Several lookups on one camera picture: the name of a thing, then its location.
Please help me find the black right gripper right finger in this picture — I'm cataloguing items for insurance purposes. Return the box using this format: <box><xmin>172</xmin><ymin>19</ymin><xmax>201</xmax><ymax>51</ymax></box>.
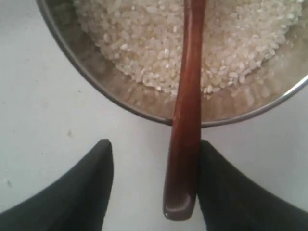
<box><xmin>197</xmin><ymin>140</ymin><xmax>308</xmax><ymax>231</ymax></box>

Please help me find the white uncooked rice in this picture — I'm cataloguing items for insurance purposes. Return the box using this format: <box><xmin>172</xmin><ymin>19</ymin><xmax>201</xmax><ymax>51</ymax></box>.
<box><xmin>73</xmin><ymin>0</ymin><xmax>304</xmax><ymax>94</ymax></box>

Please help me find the brown wooden spoon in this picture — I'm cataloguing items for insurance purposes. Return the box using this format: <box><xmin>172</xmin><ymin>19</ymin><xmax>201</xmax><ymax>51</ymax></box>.
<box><xmin>163</xmin><ymin>0</ymin><xmax>206</xmax><ymax>221</ymax></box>

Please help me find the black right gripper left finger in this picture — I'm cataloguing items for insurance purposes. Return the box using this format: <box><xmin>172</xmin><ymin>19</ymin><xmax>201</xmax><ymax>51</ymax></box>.
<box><xmin>0</xmin><ymin>140</ymin><xmax>113</xmax><ymax>231</ymax></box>

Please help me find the steel bowl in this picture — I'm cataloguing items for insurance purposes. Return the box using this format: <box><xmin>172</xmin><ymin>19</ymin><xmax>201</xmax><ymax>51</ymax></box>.
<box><xmin>37</xmin><ymin>0</ymin><xmax>308</xmax><ymax>128</ymax></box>

